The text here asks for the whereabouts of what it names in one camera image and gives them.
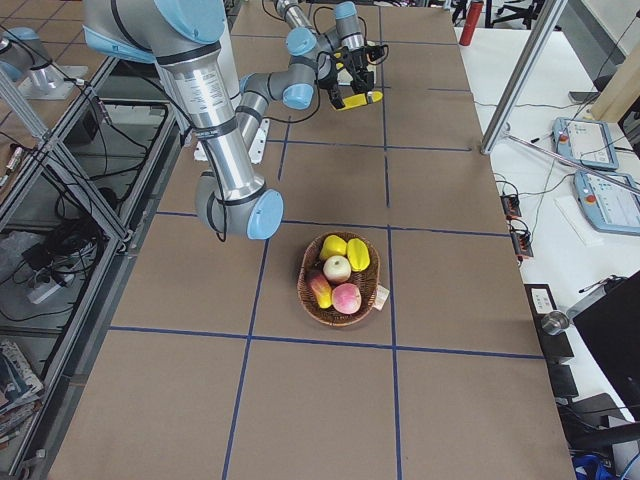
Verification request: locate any brown wicker basket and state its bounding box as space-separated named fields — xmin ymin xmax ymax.
xmin=297 ymin=232 xmax=389 ymax=327

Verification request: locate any near blue teach pendant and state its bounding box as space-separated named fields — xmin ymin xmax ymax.
xmin=574 ymin=172 xmax=639 ymax=236

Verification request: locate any red cylinder bottle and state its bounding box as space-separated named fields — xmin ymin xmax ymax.
xmin=459 ymin=0 xmax=484 ymax=46

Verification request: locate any aluminium frame post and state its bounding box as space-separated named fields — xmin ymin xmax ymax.
xmin=480 ymin=0 xmax=568 ymax=155

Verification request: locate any white basket tag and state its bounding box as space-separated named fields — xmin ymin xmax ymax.
xmin=373 ymin=284 xmax=390 ymax=310

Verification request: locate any metal cup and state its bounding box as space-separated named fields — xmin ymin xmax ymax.
xmin=540 ymin=310 xmax=571 ymax=336

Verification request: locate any white bear tray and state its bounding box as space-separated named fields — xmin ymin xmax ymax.
xmin=335 ymin=40 xmax=377 ymax=96

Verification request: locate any red pink apple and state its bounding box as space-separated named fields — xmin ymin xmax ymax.
xmin=332 ymin=283 xmax=361 ymax=315

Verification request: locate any far blue teach pendant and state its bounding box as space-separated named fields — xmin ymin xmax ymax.
xmin=552 ymin=117 xmax=619 ymax=171

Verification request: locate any black cable connector right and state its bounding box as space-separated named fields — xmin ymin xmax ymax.
xmin=510 ymin=228 xmax=534 ymax=261

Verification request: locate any yellow orange pear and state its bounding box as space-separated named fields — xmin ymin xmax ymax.
xmin=306 ymin=270 xmax=332 ymax=309

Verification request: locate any black label box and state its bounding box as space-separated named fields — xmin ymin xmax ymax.
xmin=524 ymin=284 xmax=574 ymax=364

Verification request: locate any black cable connector left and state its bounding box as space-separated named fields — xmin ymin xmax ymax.
xmin=500 ymin=193 xmax=522 ymax=220

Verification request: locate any yellow starfruit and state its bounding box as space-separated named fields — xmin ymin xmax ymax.
xmin=346 ymin=238 xmax=371 ymax=272

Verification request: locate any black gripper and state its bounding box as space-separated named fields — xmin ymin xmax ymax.
xmin=348 ymin=45 xmax=374 ymax=104
xmin=317 ymin=52 xmax=345 ymax=110

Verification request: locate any yellow lemon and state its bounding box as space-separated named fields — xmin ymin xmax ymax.
xmin=319 ymin=234 xmax=347 ymax=261

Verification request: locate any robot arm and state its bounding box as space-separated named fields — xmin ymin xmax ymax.
xmin=83 ymin=1 xmax=384 ymax=240
xmin=235 ymin=1 xmax=379 ymax=147

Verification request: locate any blue teach pendant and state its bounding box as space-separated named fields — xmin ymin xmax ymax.
xmin=574 ymin=172 xmax=639 ymax=236
xmin=552 ymin=117 xmax=619 ymax=171

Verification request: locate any black cable connector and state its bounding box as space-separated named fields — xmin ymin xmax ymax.
xmin=510 ymin=228 xmax=534 ymax=261
xmin=500 ymin=193 xmax=522 ymax=220

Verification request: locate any black office chair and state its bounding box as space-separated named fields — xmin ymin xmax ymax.
xmin=489 ymin=0 xmax=545 ymax=30

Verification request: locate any green tipped stick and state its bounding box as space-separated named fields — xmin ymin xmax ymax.
xmin=503 ymin=133 xmax=640 ymax=196

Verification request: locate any stack of cloths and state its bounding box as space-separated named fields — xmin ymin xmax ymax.
xmin=1 ymin=338 xmax=44 ymax=447

